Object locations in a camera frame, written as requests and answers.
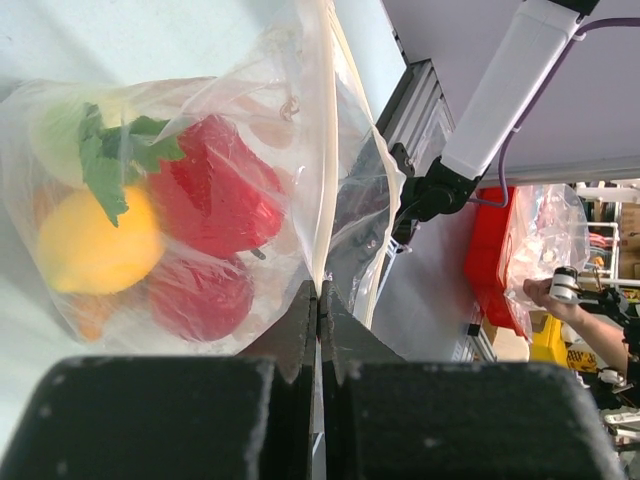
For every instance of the clear zip top bag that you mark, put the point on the clear zip top bag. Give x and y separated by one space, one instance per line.
298 103

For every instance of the red storage bin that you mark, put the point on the red storage bin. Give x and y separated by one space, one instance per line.
486 264

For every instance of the green leaf toy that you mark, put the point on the green leaf toy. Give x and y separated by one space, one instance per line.
114 157

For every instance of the yellow orange fruit toy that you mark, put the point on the yellow orange fruit toy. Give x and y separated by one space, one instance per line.
80 251

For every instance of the aluminium frame rail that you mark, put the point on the aluminium frame rail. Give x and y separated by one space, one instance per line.
416 122

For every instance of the yellow container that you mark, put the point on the yellow container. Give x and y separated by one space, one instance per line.
556 343

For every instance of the person hand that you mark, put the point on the person hand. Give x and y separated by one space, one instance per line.
539 292

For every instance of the red bell pepper toy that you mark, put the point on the red bell pepper toy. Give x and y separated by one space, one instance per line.
220 198

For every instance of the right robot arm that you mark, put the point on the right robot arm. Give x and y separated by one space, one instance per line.
539 34

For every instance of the crumpled clear plastic bag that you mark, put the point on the crumpled clear plastic bag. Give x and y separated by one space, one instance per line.
547 230

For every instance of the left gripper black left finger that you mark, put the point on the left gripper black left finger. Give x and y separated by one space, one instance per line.
247 416

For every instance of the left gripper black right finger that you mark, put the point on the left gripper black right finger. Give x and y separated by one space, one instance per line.
389 418

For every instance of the person forearm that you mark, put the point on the person forearm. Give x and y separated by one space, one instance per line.
605 340

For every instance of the white radish toy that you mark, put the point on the white radish toy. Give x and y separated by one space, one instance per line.
54 131

